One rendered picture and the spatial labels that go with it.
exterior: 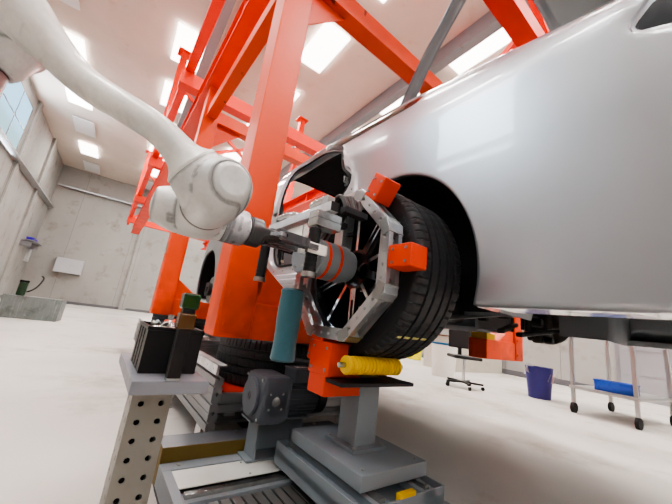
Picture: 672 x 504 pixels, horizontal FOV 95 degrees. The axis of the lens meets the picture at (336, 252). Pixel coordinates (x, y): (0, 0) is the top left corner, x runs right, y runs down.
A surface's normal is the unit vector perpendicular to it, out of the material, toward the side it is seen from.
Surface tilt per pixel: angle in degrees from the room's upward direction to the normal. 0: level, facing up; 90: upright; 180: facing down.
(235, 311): 90
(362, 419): 90
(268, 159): 90
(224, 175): 92
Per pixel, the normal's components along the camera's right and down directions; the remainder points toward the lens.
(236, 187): 0.69, -0.05
